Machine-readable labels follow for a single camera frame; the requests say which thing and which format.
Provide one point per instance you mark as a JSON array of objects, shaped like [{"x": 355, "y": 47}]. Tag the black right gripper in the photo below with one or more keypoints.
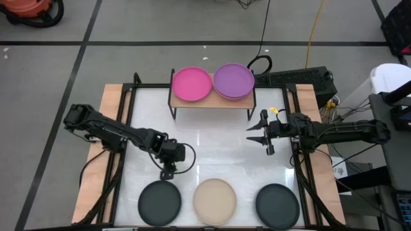
[{"x": 281, "y": 130}]

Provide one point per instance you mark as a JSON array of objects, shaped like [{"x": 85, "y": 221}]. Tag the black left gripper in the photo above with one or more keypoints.
[{"x": 175, "y": 150}]

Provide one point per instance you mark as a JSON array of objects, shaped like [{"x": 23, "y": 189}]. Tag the purple round plate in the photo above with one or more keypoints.
[
  {"x": 233, "y": 79},
  {"x": 234, "y": 98}
]

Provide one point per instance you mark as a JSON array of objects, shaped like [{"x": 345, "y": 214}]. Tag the pink round plate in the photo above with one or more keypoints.
[{"x": 192, "y": 84}]

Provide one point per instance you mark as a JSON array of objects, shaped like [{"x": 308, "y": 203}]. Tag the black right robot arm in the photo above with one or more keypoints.
[{"x": 340, "y": 131}]

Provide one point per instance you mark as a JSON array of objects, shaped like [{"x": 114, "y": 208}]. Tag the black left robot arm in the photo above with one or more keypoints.
[{"x": 109, "y": 130}]

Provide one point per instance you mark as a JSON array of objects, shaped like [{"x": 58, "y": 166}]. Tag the yellow tag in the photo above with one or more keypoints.
[{"x": 273, "y": 110}]

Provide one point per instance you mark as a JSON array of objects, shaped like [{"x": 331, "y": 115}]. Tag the dark grey round plate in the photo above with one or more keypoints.
[
  {"x": 159, "y": 203},
  {"x": 277, "y": 207}
]

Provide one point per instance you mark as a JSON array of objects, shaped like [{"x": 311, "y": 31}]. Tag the beige round plate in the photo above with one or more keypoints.
[{"x": 214, "y": 202}]

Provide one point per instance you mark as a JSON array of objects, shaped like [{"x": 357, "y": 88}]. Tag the black computer case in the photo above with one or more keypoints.
[{"x": 298, "y": 80}]

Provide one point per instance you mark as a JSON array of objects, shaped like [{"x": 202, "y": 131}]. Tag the power strip with yellow plugs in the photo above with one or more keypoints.
[{"x": 331, "y": 105}]

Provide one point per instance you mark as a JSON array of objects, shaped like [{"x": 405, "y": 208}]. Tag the white paper label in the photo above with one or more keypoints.
[{"x": 340, "y": 168}]

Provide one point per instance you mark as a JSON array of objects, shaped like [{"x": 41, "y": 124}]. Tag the grey desk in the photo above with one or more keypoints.
[{"x": 398, "y": 157}]

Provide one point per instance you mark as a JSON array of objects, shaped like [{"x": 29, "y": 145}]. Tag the white bin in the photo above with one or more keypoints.
[{"x": 390, "y": 77}]

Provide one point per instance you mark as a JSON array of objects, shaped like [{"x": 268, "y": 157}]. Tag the keyboard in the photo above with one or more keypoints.
[{"x": 404, "y": 208}]

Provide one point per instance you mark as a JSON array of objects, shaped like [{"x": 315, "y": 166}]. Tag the black chair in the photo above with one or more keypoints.
[{"x": 398, "y": 29}]

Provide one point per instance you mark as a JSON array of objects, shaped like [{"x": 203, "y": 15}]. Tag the orange vacuum cleaner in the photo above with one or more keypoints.
[
  {"x": 54, "y": 17},
  {"x": 30, "y": 7}
]

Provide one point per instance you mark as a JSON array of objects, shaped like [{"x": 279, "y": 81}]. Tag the wooden shelf with black frame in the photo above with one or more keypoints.
[{"x": 212, "y": 103}]

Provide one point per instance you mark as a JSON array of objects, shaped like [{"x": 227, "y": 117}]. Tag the black metal table frame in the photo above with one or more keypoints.
[{"x": 126, "y": 106}]

